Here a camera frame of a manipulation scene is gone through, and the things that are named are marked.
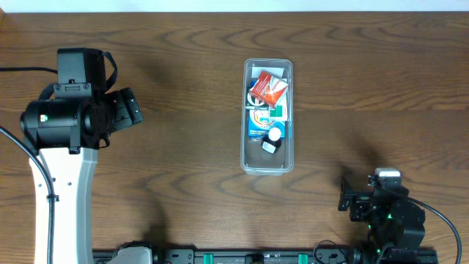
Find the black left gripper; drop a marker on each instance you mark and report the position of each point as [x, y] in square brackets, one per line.
[130, 105]

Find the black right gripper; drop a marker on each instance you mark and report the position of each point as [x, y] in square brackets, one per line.
[344, 194]

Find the dark bottle white cap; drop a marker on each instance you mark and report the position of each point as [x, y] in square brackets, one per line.
[271, 142]

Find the white green Panadol box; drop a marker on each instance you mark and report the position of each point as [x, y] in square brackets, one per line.
[280, 112]

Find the blue Kool Fever box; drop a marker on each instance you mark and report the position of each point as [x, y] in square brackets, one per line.
[259, 122]

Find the red orange Panadol box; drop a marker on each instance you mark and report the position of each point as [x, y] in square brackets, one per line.
[269, 89]

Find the green Zam-Buk box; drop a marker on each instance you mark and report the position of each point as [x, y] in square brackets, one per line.
[255, 103]

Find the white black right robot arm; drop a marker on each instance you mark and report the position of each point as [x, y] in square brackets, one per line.
[396, 225]

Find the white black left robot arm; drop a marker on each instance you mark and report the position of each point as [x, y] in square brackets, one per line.
[72, 228]

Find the clear plastic container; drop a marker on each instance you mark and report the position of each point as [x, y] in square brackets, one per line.
[253, 159]

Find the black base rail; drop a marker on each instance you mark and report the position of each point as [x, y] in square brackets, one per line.
[323, 252]

